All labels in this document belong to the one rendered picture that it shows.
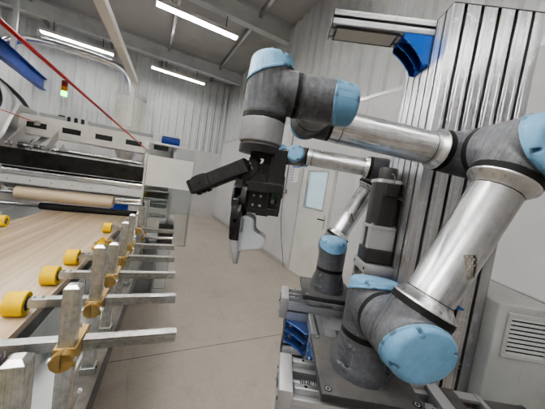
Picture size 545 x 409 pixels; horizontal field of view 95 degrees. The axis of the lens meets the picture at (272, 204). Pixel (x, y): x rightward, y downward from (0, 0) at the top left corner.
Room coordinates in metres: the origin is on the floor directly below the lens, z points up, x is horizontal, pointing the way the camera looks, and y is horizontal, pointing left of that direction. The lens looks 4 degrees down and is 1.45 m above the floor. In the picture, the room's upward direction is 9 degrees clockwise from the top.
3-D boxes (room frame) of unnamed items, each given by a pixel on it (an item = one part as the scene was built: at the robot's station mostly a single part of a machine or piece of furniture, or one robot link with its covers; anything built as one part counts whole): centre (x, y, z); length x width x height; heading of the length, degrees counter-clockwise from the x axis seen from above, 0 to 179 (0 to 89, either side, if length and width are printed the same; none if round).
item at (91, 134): (2.85, 1.98, 0.95); 1.65 x 0.70 x 1.90; 112
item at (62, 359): (0.64, 0.48, 0.95); 0.14 x 0.06 x 0.05; 22
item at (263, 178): (0.44, 0.03, 1.46); 0.09 x 0.08 x 0.12; 88
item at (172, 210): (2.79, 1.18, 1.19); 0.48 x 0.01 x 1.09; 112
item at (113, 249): (1.08, 0.66, 0.87); 0.04 x 0.04 x 0.48; 22
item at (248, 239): (0.43, 0.03, 1.35); 0.06 x 0.03 x 0.09; 88
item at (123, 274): (1.13, 0.66, 0.95); 0.50 x 0.04 x 0.04; 112
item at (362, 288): (0.60, -0.28, 1.21); 0.13 x 0.12 x 0.14; 5
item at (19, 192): (2.59, 1.87, 1.05); 1.43 x 0.12 x 0.12; 112
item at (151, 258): (1.36, 0.76, 0.95); 0.50 x 0.04 x 0.04; 112
